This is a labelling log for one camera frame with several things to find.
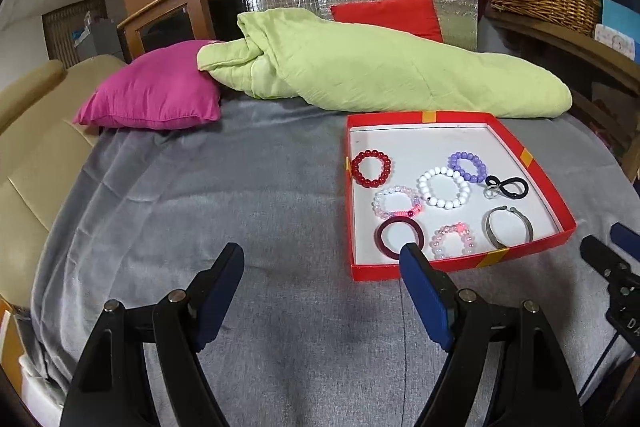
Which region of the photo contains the purple bead bracelet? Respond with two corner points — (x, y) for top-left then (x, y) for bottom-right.
(447, 150), (487, 184)

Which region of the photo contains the silver metal bangle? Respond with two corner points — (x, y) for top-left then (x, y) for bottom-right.
(482, 205), (535, 248)

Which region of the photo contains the white pink card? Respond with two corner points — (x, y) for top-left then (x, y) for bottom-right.
(594, 24), (636, 60)

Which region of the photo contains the magenta pillow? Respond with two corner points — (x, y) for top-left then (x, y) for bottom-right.
(73, 39), (222, 130)

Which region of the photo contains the red cardboard box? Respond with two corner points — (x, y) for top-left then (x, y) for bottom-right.
(345, 109), (577, 283)

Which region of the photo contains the dark red ring bangle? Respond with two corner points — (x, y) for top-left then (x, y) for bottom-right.
(375, 216), (425, 255)

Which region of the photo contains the red bead bracelet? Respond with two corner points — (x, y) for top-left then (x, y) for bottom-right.
(350, 148), (393, 186)

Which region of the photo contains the white bead bracelet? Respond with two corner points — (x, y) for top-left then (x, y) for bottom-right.
(417, 167), (472, 208)

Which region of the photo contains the black hair tie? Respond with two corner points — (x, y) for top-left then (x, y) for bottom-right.
(485, 175), (529, 201)

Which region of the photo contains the beige sofa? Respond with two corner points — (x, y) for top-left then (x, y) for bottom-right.
(0, 54), (128, 308)

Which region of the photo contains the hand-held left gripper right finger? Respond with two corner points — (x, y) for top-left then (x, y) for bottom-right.
(398, 243), (586, 427)

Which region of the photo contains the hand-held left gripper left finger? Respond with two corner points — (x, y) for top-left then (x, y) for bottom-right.
(59, 242), (246, 427)

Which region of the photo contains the wooden shelf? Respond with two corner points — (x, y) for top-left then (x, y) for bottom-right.
(482, 7), (640, 182)

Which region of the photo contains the pink clear bead bracelet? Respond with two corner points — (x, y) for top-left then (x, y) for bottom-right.
(371, 186), (423, 219)
(430, 222), (477, 260)

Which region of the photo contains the blue card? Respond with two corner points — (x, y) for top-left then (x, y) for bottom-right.
(600, 0), (640, 38)

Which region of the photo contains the light green blanket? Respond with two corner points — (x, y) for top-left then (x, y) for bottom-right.
(196, 8), (573, 118)

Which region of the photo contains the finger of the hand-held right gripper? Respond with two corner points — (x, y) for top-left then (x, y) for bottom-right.
(580, 234), (640, 290)
(610, 223), (640, 254)

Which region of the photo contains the black cable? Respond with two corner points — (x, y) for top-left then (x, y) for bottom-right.
(575, 332), (618, 408)

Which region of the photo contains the red pillow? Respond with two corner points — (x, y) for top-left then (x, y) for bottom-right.
(330, 0), (445, 44)

